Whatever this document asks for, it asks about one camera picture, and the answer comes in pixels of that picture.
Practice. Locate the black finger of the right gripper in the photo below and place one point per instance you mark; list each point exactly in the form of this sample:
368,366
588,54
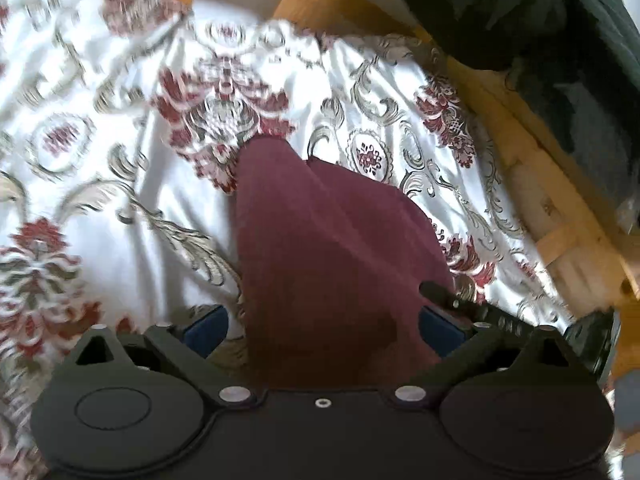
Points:
466,315

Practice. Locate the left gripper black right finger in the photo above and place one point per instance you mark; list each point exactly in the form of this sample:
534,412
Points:
463,350

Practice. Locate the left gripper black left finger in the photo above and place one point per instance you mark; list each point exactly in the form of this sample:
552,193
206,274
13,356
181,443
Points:
184,349

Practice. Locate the maroon long-sleeve sweater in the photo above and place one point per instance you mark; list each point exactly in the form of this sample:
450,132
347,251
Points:
331,267

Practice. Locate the white floral damask bedspread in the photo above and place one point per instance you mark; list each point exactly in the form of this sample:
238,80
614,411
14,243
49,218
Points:
121,121

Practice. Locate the dark green hanging garment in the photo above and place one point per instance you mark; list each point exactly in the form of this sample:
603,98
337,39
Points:
575,63

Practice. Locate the wooden bed frame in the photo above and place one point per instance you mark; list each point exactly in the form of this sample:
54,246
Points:
594,262

